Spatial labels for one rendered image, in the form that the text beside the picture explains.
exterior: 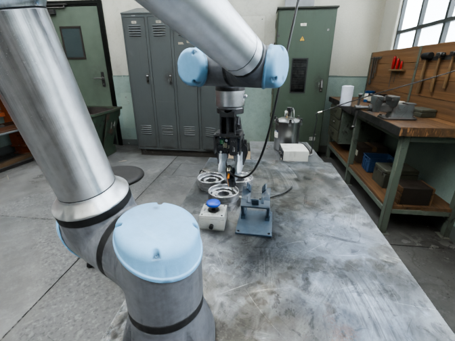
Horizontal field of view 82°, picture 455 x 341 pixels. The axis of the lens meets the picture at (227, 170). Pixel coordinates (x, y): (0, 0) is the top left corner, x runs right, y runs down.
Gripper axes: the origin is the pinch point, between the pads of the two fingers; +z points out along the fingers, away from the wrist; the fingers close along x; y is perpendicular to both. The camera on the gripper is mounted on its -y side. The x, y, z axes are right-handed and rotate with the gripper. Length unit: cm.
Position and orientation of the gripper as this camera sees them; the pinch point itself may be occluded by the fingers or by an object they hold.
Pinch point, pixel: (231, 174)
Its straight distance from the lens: 77.3
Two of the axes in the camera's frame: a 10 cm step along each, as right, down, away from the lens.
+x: 9.9, 0.6, -1.6
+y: -1.7, 3.6, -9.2
